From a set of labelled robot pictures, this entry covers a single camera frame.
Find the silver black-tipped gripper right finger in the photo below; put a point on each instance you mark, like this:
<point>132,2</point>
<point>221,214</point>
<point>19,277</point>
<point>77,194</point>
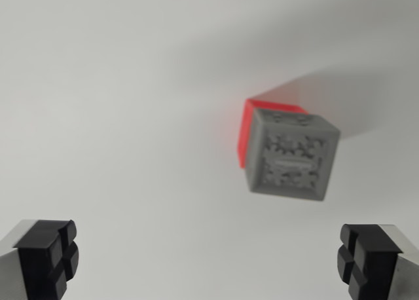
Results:
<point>376,264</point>

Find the red embossed cube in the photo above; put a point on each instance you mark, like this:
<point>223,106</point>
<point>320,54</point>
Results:
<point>246,133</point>

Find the silver black-tipped gripper left finger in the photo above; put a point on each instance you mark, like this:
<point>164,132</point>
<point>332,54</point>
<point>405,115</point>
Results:
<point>39,260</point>

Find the grey embossed cube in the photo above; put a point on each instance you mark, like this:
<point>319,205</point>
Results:
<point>291,156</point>

